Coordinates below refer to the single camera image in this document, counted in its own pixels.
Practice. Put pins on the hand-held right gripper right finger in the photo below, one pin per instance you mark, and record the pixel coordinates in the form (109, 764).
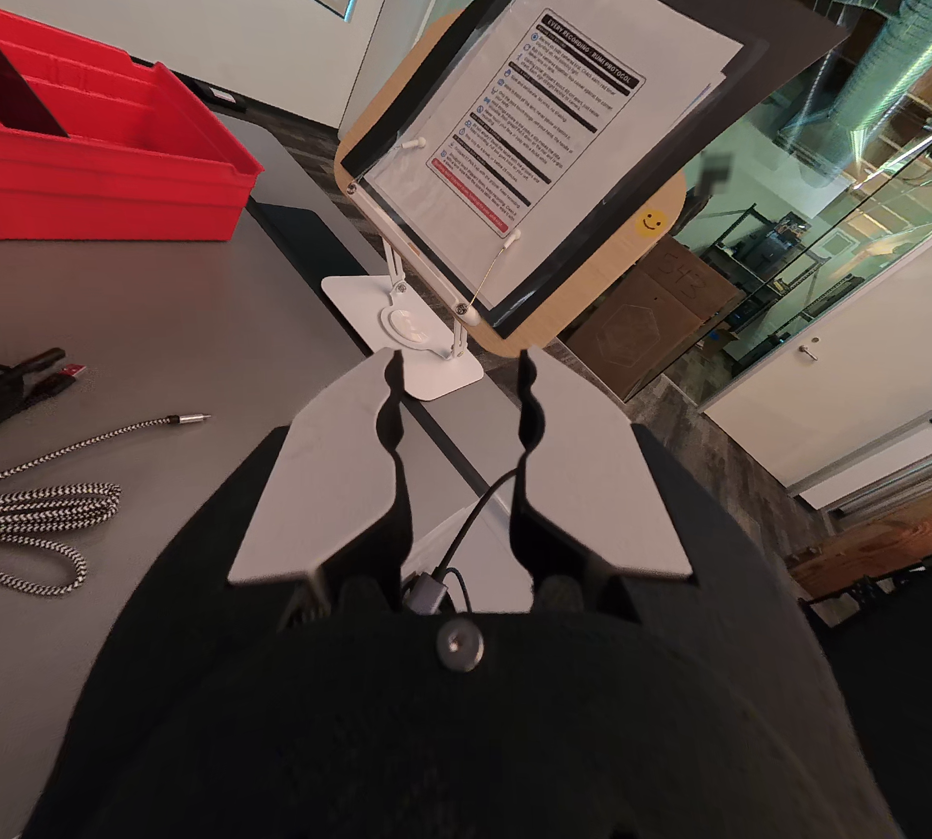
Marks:
(604, 482)

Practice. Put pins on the white door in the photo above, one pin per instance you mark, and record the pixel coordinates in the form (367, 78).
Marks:
(837, 402)

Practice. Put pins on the wooden document stand white base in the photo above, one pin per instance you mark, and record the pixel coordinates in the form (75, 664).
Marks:
(349, 300)

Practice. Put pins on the yellow smiley sticker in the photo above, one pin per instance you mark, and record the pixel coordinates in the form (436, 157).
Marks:
(652, 223)

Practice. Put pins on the silver ventilation duct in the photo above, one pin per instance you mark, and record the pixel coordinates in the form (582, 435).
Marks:
(866, 96)

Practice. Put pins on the red plastic bin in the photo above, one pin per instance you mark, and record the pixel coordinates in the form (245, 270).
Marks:
(145, 191)

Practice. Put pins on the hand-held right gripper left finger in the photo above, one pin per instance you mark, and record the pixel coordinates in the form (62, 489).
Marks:
(320, 482)

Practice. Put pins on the dark rectangular pad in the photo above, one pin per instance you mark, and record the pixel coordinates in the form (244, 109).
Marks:
(313, 242)

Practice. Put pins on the black floor box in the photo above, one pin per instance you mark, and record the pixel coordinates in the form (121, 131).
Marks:
(222, 100)

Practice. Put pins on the tall cardboard box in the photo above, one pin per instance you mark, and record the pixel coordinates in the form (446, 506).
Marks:
(641, 329)

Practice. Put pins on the printed instruction sheet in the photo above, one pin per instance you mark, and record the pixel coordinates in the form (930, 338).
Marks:
(539, 125)

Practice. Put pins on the black shelving rack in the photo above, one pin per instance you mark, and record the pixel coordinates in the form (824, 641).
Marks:
(772, 249)

